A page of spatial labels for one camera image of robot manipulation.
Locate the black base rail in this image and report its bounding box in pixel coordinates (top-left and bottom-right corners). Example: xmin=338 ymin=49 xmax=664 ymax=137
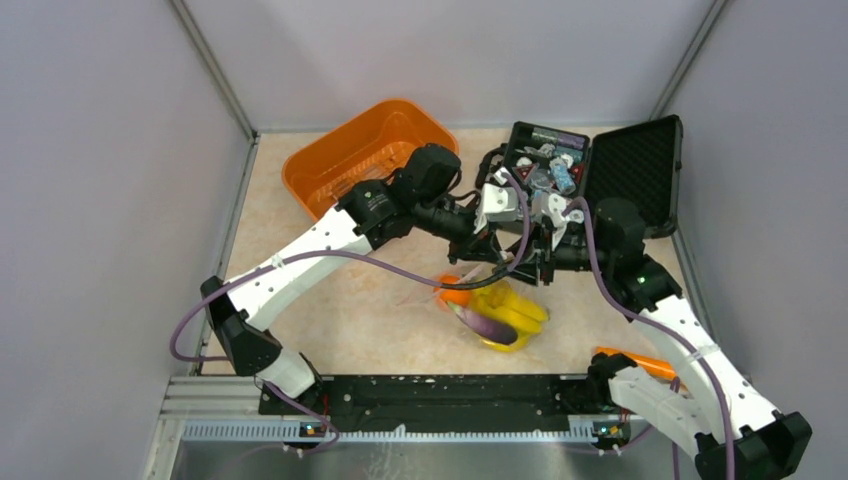
xmin=298 ymin=374 xmax=607 ymax=433

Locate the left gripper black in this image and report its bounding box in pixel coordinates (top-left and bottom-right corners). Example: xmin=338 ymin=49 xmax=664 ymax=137
xmin=416 ymin=194 xmax=504 ymax=265

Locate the purple eggplant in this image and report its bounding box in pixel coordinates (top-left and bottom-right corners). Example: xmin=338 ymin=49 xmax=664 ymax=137
xmin=447 ymin=302 xmax=518 ymax=346

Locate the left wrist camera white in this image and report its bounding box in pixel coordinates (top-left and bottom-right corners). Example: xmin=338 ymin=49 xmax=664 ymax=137
xmin=474 ymin=167 xmax=523 ymax=234

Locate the clear zip top bag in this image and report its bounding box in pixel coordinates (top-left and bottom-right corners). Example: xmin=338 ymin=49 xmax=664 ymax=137
xmin=394 ymin=279 xmax=550 ymax=353

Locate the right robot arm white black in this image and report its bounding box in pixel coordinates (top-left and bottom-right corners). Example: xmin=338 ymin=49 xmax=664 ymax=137
xmin=485 ymin=195 xmax=812 ymax=479

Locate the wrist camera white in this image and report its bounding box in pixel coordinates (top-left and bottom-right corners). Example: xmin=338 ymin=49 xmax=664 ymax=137
xmin=531 ymin=192 xmax=585 ymax=250
xmin=474 ymin=167 xmax=523 ymax=234

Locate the black poker chip case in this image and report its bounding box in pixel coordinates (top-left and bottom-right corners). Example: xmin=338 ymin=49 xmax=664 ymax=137
xmin=474 ymin=115 xmax=684 ymax=239

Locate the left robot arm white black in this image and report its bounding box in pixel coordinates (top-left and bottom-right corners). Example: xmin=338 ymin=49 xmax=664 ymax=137
xmin=201 ymin=144 xmax=530 ymax=414

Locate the yellow banana bunch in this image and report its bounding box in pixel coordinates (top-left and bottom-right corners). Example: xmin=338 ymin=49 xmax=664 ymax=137
xmin=466 ymin=280 xmax=550 ymax=352

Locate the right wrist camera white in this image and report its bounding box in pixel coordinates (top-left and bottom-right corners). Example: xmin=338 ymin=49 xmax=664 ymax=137
xmin=531 ymin=192 xmax=585 ymax=250

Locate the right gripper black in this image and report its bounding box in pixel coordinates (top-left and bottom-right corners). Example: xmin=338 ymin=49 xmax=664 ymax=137
xmin=492 ymin=219 xmax=613 ymax=286

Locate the orange plastic basket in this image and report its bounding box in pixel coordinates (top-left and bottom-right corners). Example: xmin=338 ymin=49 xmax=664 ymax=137
xmin=281 ymin=98 xmax=459 ymax=220

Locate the orange handled tool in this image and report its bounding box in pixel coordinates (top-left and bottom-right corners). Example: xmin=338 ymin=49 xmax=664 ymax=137
xmin=592 ymin=346 xmax=676 ymax=381

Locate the orange fruit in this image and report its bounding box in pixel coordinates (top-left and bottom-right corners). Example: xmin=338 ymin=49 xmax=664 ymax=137
xmin=433 ymin=274 xmax=472 ymax=311

